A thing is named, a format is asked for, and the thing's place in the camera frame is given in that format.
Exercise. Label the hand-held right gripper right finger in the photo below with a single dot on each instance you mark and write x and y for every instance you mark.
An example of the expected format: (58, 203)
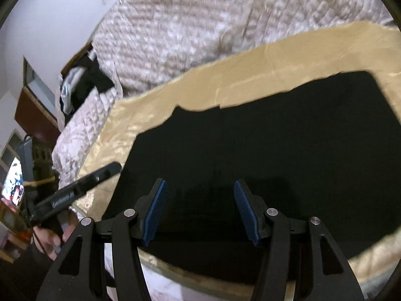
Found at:
(246, 213)

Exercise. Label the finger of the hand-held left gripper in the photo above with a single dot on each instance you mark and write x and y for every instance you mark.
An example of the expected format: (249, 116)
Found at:
(105, 173)

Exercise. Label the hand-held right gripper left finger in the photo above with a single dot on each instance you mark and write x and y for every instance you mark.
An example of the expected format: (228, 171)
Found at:
(155, 216)

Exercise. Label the black pants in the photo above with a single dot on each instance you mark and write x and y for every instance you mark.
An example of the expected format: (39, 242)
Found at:
(250, 138)

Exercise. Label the person's left forearm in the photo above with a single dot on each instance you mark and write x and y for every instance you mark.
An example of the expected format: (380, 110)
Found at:
(22, 276)

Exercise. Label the person's left hand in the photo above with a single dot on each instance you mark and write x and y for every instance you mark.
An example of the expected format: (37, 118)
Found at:
(47, 241)

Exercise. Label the colourful screen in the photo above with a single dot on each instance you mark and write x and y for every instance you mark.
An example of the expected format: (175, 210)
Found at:
(14, 185)

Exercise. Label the white bed sheet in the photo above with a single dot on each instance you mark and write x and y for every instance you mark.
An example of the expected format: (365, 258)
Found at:
(163, 285)

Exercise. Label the dark wooden cabinet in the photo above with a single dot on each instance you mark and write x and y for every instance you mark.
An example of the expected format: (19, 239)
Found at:
(34, 116)

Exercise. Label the crumpled black cloth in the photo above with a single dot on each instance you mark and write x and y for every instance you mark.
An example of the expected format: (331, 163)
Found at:
(92, 84)

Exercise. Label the brown wooden headboard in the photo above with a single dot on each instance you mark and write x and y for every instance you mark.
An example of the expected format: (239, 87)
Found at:
(76, 56)

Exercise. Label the beige satin blanket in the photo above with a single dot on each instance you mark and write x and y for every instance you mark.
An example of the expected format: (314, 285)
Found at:
(250, 69)

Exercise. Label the quilted floral bedspread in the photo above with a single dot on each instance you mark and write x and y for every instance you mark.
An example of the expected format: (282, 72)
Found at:
(188, 22)

